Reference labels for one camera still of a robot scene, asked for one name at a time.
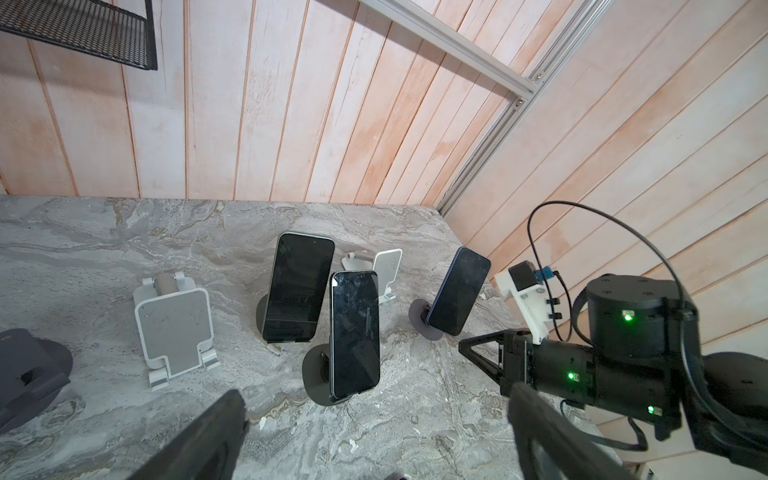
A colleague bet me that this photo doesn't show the reflective black phone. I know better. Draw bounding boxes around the reflective black phone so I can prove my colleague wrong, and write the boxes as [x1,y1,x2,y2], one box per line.
[329,270,381,401]

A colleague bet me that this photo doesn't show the far right phone stand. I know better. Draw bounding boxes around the far right phone stand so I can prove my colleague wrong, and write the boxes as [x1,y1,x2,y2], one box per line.
[408,299,444,341]

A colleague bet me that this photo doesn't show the dark round centre stand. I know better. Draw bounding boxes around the dark round centre stand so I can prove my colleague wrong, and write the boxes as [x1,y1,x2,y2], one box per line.
[302,343,356,407]

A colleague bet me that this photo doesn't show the round black phone stand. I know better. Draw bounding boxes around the round black phone stand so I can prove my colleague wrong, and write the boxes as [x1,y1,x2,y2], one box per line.
[1,328,73,434]

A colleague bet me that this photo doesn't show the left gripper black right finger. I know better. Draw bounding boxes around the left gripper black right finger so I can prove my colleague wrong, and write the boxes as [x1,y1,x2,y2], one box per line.
[508,383,632,479]

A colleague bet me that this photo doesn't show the white folding phone stand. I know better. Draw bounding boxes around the white folding phone stand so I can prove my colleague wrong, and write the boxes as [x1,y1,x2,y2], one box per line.
[133,271,220,391]

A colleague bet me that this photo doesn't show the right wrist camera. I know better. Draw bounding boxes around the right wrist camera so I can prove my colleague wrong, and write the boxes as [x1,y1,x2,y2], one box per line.
[493,260,554,345]

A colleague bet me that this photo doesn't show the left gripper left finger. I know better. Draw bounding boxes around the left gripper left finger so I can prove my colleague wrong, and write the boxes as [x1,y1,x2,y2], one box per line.
[131,389,249,479]

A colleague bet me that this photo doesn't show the back centre phone stand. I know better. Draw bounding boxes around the back centre phone stand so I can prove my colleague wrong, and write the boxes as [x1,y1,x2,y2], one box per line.
[255,295,268,334]

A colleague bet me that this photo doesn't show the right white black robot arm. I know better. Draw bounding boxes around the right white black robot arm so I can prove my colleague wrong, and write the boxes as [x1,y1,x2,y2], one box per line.
[459,274,767,474]

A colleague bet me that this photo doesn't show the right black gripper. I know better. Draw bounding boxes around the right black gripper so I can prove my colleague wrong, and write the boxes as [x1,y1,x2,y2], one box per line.
[458,330,596,404]

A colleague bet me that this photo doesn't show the black wire mesh basket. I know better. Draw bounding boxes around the black wire mesh basket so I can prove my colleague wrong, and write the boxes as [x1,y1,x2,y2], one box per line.
[1,0,158,71]

